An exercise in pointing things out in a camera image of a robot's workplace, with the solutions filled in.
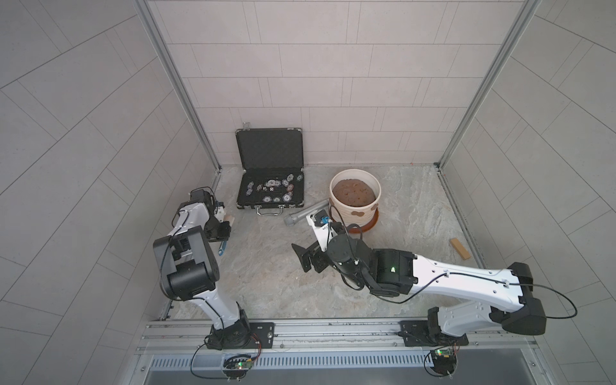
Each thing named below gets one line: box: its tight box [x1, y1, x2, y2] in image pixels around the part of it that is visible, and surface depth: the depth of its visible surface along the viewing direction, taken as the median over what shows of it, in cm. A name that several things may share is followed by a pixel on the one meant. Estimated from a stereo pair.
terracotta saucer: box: [349, 207, 380, 234], surface depth 95 cm
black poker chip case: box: [235, 126, 305, 216], surface depth 107 cm
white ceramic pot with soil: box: [328, 168, 382, 227], surface depth 95 cm
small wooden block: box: [449, 237, 471, 260], surface depth 91 cm
